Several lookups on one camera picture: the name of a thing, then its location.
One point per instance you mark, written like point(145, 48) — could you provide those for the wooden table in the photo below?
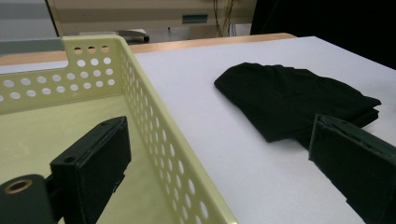
point(186, 43)

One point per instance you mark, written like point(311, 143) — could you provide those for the white table board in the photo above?
point(218, 161)

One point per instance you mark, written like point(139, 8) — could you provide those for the white cabinet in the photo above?
point(21, 18)

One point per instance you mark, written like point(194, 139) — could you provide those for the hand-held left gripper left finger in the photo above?
point(90, 161)

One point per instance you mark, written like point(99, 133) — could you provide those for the pale yellow perforated plastic basket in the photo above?
point(31, 133)

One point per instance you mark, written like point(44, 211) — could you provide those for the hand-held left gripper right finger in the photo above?
point(358, 161)

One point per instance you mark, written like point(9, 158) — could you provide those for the black cloth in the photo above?
point(280, 96)

